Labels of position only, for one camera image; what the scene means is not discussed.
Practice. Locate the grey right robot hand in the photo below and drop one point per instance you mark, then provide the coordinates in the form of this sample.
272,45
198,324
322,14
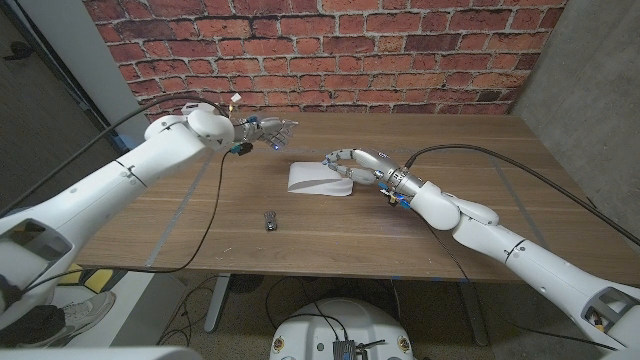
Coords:
385,167

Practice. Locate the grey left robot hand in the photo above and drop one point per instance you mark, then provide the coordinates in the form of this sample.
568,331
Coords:
262,131

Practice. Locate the white receipt paper strip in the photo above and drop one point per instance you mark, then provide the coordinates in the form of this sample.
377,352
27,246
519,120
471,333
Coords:
315,177

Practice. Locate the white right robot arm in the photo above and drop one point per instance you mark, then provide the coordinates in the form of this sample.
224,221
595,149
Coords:
525,255

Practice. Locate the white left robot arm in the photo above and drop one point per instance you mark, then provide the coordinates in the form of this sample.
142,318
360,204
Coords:
110,195

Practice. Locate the small dark metal clip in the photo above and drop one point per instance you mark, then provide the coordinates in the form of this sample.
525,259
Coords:
270,221

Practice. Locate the red brick print backdrop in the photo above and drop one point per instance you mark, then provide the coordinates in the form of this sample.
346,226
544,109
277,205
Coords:
350,50

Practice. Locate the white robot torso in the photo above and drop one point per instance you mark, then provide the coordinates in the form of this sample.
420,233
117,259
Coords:
340,320

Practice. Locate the grey table leg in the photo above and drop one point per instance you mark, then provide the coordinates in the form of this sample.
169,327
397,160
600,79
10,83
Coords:
217,302
475,315

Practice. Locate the grey electronics box on torso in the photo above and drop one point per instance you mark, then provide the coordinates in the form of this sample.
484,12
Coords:
347,350

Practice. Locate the person in dark trousers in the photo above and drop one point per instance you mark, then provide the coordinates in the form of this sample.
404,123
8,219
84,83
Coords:
75,315

